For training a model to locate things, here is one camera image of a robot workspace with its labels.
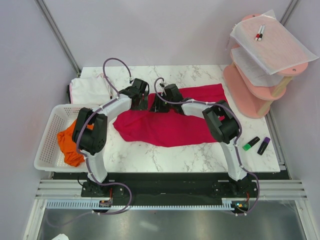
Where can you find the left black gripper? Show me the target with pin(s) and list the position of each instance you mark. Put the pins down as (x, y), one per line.
(143, 105)

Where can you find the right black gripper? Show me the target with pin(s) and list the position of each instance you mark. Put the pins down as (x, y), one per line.
(156, 107)

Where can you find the magenta t shirt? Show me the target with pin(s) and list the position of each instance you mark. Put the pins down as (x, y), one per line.
(170, 129)

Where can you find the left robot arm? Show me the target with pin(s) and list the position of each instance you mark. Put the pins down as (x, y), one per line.
(91, 126)

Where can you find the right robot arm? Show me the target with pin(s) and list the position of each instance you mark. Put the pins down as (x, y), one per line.
(219, 118)

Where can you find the folded white t shirt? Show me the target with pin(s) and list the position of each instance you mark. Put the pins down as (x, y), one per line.
(87, 91)

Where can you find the pink tiered shelf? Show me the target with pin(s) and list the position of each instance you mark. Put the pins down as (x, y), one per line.
(254, 102)

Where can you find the green highlighter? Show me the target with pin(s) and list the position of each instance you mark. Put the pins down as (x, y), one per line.
(251, 143)

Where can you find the paper sheets on shelf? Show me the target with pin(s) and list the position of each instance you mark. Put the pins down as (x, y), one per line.
(255, 74)

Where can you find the orange t shirt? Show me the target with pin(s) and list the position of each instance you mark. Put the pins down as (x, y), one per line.
(68, 147)

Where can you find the purple highlighter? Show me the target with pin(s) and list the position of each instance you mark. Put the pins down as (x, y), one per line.
(263, 146)

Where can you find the white plastic basket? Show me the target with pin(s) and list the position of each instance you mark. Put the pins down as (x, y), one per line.
(49, 156)

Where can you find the red capped marker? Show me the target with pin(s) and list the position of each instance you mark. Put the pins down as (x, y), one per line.
(258, 33)

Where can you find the white foam sheet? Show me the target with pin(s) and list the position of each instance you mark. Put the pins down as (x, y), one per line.
(278, 50)

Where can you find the black capped marker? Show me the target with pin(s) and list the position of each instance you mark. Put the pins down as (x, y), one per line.
(261, 35)

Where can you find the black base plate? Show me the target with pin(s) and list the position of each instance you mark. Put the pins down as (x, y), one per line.
(216, 185)

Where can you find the white cable duct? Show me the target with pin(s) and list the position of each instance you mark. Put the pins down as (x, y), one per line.
(86, 204)

